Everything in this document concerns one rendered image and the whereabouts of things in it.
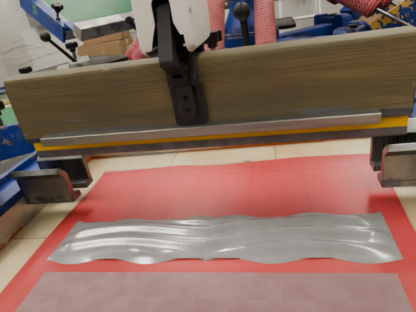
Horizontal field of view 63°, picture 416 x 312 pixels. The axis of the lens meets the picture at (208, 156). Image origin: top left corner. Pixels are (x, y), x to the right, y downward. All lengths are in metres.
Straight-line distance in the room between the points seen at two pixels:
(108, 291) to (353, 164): 0.34
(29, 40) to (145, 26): 5.31
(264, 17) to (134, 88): 0.56
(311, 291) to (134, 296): 0.16
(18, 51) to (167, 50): 5.48
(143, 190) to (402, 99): 0.33
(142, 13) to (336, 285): 0.27
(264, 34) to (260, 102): 0.51
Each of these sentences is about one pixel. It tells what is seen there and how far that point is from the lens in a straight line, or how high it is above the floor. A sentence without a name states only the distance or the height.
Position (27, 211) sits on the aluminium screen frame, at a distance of 0.52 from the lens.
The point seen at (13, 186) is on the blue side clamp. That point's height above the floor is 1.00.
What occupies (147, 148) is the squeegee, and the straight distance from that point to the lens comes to 0.39.
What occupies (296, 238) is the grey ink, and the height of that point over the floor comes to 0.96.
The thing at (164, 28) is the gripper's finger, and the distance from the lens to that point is 0.29.
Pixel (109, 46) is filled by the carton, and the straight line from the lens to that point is 4.47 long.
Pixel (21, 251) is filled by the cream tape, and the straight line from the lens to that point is 0.47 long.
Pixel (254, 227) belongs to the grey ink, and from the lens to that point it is 0.38.
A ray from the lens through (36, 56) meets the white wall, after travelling 5.60.
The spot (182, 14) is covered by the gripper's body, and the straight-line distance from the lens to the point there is 0.29.
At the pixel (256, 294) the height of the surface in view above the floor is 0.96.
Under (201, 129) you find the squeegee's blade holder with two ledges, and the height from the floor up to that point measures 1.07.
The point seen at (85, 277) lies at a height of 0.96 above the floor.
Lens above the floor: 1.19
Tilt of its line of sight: 25 degrees down
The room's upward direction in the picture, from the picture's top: 10 degrees counter-clockwise
